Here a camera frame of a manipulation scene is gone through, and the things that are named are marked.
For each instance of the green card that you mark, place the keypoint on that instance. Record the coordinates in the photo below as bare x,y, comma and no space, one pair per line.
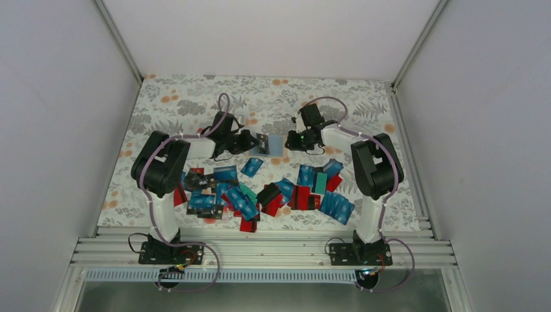
319,183

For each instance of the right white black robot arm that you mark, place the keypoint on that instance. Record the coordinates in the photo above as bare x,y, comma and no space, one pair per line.
376,167

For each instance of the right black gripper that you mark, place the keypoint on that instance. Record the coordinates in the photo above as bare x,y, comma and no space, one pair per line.
293,144

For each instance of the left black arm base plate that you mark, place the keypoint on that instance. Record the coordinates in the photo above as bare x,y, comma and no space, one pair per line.
153,253

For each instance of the blue card left lower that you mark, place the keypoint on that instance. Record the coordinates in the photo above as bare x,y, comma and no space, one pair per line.
199,201

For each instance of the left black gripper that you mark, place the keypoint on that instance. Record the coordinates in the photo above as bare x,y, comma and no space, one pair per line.
246,144

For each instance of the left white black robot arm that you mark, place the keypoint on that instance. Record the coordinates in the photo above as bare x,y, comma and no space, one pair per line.
158,167

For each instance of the beige leather card holder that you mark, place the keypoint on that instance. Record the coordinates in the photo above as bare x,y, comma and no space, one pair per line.
276,148

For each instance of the red card bottom centre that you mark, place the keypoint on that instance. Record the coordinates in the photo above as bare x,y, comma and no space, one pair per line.
248,226

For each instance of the blue card upper right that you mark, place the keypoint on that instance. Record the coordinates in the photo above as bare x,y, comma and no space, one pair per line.
305,176

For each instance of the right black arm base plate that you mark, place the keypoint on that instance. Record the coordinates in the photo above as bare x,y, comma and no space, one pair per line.
359,254

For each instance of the grey slotted cable duct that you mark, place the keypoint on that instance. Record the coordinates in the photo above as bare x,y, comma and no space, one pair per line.
225,275

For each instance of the blue card stack right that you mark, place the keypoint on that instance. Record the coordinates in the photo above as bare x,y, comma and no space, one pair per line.
337,207

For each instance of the floral patterned table mat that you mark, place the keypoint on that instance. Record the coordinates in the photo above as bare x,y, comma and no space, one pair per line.
187,103

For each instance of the aluminium rail frame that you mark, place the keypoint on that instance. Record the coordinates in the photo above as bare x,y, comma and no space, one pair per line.
263,249

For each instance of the blue card upper centre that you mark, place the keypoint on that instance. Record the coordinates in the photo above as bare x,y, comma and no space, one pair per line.
252,166

